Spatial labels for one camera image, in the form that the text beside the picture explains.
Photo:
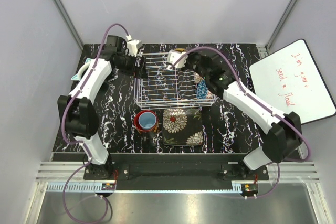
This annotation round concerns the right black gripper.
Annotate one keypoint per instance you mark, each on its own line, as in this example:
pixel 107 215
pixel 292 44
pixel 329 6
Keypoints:
pixel 191 55

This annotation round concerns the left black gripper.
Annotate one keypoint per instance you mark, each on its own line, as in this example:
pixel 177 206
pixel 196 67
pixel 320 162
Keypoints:
pixel 142 70

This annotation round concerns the red patterned white bowl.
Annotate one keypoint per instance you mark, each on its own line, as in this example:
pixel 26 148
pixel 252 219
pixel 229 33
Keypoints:
pixel 198 78

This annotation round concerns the blue patterned bowl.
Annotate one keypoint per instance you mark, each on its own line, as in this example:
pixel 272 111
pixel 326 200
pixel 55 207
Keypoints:
pixel 202 91

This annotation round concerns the white wire dish rack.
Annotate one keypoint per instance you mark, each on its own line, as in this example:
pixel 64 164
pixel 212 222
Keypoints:
pixel 164 88

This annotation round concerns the black floral square plate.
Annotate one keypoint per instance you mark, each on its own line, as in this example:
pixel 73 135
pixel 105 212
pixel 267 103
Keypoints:
pixel 182 127

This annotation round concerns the yellow brown-rimmed bowl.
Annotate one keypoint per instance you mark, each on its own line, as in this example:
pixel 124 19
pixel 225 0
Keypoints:
pixel 180 49

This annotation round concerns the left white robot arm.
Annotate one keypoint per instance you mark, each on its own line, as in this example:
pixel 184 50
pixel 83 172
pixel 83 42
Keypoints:
pixel 79 120

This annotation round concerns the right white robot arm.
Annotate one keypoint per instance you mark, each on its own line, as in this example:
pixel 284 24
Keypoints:
pixel 282 130

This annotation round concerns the black marble mat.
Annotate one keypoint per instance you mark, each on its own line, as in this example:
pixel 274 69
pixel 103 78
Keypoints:
pixel 225 128

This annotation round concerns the light blue cup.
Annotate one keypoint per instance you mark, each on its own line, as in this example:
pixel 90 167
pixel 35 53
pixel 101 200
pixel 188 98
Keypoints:
pixel 147 120

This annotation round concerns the red black mug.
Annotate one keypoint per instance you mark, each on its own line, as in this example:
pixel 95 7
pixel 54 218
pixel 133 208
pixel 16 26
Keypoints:
pixel 147 136

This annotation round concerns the teal cat-ear headphones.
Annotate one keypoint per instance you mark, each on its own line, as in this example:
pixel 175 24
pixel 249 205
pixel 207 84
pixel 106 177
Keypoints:
pixel 78 76

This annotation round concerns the white whiteboard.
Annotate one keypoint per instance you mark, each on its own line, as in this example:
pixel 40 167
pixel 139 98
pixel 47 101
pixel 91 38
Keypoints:
pixel 290 80

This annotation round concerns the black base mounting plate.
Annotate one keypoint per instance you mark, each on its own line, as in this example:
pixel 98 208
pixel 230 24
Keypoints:
pixel 129 166

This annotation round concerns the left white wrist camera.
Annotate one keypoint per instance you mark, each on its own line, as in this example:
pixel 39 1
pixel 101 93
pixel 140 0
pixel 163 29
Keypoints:
pixel 133 46

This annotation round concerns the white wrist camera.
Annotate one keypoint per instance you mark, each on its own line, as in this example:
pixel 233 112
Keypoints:
pixel 133 46
pixel 173 60

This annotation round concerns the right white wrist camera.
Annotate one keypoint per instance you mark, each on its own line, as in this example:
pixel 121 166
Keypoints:
pixel 173 60

